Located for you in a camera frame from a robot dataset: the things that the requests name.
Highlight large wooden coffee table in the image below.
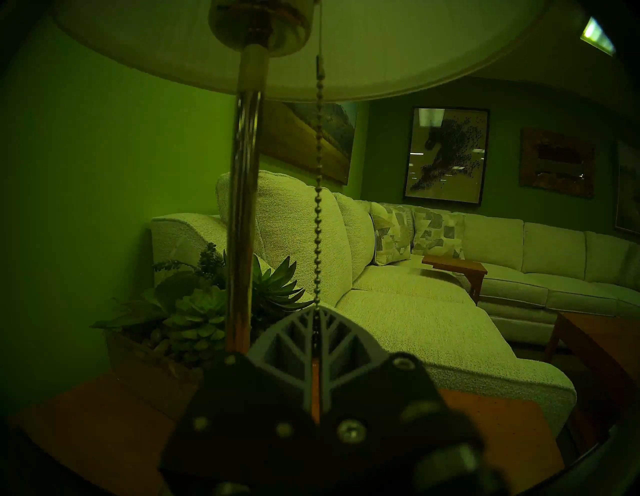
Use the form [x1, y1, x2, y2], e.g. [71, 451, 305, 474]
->
[545, 311, 640, 426]

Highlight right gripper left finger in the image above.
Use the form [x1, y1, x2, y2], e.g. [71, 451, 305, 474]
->
[159, 306, 321, 496]

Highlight metal bead pull chain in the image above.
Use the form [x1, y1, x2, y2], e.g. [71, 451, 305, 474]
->
[311, 0, 326, 358]

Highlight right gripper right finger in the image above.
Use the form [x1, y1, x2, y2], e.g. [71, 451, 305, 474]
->
[320, 306, 507, 496]

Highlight small wooden sofa table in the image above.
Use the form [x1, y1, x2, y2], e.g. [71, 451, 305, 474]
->
[421, 255, 488, 306]

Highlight black framed horse picture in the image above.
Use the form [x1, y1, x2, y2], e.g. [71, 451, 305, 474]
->
[403, 106, 491, 207]

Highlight grey patchwork throw pillow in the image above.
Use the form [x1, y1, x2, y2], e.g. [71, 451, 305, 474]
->
[370, 201, 416, 266]
[411, 207, 466, 260]

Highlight brown rectangular wall art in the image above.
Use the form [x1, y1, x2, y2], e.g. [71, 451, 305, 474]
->
[519, 127, 597, 199]

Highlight succulent plants in planter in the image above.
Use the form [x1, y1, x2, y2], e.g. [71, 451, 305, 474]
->
[91, 243, 313, 421]

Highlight ceiling light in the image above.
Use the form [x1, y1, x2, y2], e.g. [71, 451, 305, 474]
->
[580, 17, 616, 56]

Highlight wooden end table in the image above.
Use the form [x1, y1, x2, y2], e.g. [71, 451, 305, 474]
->
[10, 370, 566, 496]

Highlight framed mountain landscape painting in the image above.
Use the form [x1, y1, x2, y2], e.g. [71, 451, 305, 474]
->
[260, 100, 358, 186]

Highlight cream sectional sofa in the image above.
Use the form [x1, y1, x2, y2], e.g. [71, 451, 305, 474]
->
[150, 170, 640, 436]

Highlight chrome table lamp white shade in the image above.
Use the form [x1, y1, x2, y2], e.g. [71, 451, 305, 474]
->
[52, 0, 551, 356]

